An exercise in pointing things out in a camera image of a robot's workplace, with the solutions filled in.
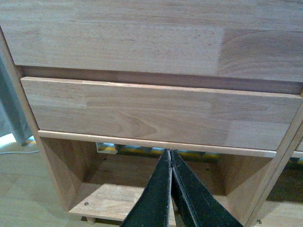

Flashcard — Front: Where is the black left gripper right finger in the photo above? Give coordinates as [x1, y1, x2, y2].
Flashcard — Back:
[170, 150, 242, 227]

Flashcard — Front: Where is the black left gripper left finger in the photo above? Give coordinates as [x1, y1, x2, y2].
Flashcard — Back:
[121, 149, 172, 227]

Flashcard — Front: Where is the left wooden shelf unit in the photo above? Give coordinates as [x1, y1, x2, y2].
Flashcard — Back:
[0, 0, 303, 227]

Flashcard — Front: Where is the wooden shelf unit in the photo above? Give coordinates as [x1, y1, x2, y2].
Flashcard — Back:
[246, 122, 303, 227]
[0, 0, 303, 227]

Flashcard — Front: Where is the right wooden shelf unit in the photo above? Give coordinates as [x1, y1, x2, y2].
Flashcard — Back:
[246, 122, 303, 227]

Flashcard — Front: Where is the left lower wooden drawer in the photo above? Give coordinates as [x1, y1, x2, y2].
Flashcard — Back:
[21, 77, 303, 150]

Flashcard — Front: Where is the wooden drawer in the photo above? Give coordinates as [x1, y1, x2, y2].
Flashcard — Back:
[21, 77, 303, 150]
[0, 0, 303, 82]

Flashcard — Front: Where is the left upper wooden drawer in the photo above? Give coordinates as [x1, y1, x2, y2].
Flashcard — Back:
[0, 0, 303, 82]

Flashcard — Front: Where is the white floor cable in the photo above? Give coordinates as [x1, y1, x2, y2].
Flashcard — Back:
[0, 149, 38, 156]

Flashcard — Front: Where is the grey metal post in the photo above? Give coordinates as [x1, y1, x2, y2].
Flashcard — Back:
[0, 61, 33, 143]

